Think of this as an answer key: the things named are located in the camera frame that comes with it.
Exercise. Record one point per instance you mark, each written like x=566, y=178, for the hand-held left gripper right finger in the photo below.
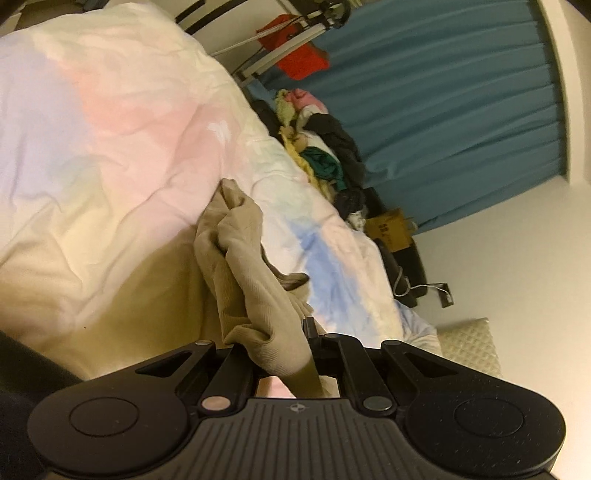
x=351, y=364

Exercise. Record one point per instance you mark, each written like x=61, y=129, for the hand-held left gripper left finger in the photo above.
x=233, y=369

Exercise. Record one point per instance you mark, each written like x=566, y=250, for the khaki pants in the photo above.
x=258, y=295

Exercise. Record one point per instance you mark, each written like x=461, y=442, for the light blue pillow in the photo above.
x=418, y=332

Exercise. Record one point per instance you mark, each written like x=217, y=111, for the brown paper bag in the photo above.
x=390, y=230

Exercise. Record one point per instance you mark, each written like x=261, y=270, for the grey patterned cloth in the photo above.
x=358, y=220

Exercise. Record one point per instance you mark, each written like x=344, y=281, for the dark knitted garment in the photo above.
x=351, y=201

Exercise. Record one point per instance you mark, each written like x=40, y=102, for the green garment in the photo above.
x=323, y=164

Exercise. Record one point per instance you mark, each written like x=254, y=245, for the yellow towel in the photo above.
x=300, y=159

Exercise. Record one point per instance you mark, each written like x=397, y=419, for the black garment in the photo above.
x=341, y=138

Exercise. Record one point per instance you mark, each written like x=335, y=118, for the white garment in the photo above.
x=311, y=117

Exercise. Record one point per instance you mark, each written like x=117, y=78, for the pale green fluffy cloth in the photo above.
x=285, y=108

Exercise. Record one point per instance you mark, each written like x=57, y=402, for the pink garment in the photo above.
x=302, y=98

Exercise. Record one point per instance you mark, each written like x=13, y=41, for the pastel duvet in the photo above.
x=115, y=115

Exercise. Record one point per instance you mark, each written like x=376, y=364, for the wide blue curtain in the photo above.
x=438, y=92

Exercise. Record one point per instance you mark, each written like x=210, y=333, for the garment steamer stand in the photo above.
x=258, y=67

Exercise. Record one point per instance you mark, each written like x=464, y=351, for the red cloth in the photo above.
x=304, y=60

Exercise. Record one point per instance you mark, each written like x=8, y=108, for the wall socket with plug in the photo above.
x=447, y=295

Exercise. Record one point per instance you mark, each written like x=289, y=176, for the black white upright frame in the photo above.
x=189, y=16

